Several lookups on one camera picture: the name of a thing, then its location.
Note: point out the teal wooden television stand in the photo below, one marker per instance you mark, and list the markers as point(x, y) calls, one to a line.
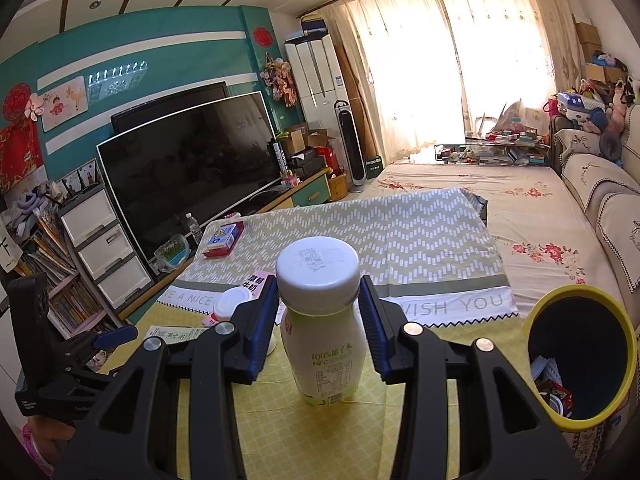
point(300, 192)

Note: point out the person's left forearm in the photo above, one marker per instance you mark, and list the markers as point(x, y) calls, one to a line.
point(42, 445)

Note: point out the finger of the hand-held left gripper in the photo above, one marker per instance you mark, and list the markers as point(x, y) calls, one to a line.
point(117, 336)

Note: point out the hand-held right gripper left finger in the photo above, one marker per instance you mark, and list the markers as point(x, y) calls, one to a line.
point(262, 331)

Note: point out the yellow rim trash bin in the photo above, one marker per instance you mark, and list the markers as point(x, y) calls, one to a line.
point(580, 340)

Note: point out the grey chevron cloth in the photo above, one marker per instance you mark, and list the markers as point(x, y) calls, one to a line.
point(400, 240)

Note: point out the black white tower fan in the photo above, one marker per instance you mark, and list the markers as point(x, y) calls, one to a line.
point(350, 150)

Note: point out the pile of cardboard boxes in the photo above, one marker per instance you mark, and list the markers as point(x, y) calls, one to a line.
point(307, 145)

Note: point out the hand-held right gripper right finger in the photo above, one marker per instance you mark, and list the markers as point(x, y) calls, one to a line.
point(373, 331)

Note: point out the pile of plush toys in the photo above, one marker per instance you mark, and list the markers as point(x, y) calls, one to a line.
point(600, 105)

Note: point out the wall picture of child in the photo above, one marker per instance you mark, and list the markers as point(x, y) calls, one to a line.
point(65, 102)

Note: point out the clear water bottle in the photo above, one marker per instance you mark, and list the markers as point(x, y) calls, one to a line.
point(194, 230)

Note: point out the yellow woven basket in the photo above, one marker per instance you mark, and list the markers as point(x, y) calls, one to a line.
point(338, 187)

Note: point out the clear container green contents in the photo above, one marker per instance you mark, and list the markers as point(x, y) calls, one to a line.
point(172, 256)

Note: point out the cream window curtains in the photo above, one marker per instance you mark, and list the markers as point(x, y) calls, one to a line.
point(425, 60)

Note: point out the small green box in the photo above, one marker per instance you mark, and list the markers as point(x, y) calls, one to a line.
point(373, 166)

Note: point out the cluttered glass coffee table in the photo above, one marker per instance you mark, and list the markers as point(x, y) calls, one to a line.
point(490, 147)

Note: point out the hanging flower decoration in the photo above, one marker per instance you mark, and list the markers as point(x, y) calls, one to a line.
point(280, 80)

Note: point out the yellow checked tablecloth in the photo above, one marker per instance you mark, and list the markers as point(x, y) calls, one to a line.
point(305, 440)

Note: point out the round red paper decoration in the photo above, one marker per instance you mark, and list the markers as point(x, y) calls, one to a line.
point(261, 37)

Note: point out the small white-lid jar red label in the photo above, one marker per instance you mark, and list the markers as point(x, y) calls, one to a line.
point(232, 302)

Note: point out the red snack packet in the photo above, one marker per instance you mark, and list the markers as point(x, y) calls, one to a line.
point(556, 392)

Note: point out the beige green tea box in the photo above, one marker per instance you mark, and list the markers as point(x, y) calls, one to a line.
point(170, 334)

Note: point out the beige sofa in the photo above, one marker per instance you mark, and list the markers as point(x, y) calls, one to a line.
point(600, 190)

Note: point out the white calligraphy paper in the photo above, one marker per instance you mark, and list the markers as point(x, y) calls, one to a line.
point(6, 252)

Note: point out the red tray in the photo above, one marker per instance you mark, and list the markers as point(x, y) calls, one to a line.
point(239, 240)

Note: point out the white standing air conditioner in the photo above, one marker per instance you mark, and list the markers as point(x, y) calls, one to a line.
point(315, 80)

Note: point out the white grey drawer unit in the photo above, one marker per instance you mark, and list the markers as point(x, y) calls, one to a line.
point(105, 250)

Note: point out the white bottle green label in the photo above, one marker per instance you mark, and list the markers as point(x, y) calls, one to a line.
point(320, 270)

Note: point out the large black television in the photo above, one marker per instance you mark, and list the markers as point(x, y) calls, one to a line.
point(190, 180)

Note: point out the blue white small box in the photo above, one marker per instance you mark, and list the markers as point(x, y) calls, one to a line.
point(222, 239)

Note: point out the pink carton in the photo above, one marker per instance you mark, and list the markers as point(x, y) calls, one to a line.
point(258, 285)

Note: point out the floral cream mat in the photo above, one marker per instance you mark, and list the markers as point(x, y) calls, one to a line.
point(540, 210)

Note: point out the red hanging wall decoration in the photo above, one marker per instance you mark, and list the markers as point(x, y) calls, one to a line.
point(20, 150)

